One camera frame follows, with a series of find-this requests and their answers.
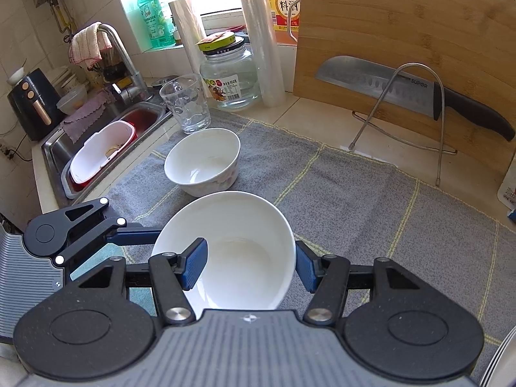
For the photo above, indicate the white tub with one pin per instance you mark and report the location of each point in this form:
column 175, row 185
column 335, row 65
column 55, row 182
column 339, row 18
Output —
column 96, row 153

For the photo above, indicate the metal faucet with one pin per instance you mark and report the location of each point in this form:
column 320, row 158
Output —
column 121, row 48

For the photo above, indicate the green detergent bottle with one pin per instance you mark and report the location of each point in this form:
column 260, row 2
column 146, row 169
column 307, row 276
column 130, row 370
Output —
column 155, row 16

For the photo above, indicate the stack of white dishes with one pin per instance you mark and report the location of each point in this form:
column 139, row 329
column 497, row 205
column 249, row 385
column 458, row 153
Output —
column 66, row 78

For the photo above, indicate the short cling film roll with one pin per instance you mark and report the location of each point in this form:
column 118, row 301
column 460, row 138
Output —
column 187, row 32

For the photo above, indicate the grey checked towel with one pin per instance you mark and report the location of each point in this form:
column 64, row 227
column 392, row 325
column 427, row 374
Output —
column 342, row 193

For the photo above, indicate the clear plastic container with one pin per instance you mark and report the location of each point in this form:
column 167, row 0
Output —
column 72, row 100

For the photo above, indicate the glass jar yellow lid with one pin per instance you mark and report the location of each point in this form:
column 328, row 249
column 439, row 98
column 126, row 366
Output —
column 229, row 84

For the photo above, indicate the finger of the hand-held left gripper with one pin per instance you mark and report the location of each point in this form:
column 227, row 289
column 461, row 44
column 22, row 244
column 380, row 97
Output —
column 141, row 236

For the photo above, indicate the clear glass cup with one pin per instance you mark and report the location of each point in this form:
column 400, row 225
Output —
column 185, row 109

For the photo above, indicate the pink checked dishcloth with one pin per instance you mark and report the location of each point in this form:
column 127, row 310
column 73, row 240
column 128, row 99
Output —
column 86, row 46

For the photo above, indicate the large white fruit-print plate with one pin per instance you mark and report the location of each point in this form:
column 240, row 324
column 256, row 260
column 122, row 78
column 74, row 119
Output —
column 506, row 367

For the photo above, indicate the tall cling film roll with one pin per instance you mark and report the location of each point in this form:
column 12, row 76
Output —
column 262, row 48

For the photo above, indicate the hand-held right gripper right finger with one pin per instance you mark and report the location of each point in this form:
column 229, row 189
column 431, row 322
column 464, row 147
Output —
column 308, row 268

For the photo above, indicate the white and blue salt bag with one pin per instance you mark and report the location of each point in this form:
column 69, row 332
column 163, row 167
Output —
column 508, row 197

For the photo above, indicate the steel sink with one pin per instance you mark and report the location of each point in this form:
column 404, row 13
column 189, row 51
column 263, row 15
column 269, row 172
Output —
column 60, row 145

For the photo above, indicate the purple cloth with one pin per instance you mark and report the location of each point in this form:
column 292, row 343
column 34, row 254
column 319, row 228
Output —
column 80, row 123

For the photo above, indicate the black air fryer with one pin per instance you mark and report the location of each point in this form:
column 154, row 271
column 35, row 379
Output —
column 32, row 105

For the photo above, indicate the small white dish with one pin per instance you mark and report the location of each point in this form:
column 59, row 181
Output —
column 17, row 75

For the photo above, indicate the white bowl with pink flowers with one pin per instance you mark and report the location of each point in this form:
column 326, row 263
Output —
column 201, row 161

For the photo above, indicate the orange cooking wine bottle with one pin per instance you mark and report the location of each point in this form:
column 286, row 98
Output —
column 282, row 8

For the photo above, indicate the red basin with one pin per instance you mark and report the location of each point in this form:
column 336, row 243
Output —
column 141, row 123

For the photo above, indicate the bamboo cutting board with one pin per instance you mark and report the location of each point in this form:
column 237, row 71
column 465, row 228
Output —
column 403, row 20

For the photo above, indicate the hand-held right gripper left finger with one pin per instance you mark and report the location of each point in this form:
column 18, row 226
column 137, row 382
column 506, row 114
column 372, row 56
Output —
column 193, row 264

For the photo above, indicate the plain white bowl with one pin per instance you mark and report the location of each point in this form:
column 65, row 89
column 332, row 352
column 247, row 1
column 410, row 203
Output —
column 242, row 250

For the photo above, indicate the orange sachet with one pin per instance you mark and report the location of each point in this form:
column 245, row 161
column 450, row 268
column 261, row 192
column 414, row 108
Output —
column 215, row 38

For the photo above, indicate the metal sink lid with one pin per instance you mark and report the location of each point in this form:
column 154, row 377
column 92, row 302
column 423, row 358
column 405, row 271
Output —
column 164, row 80

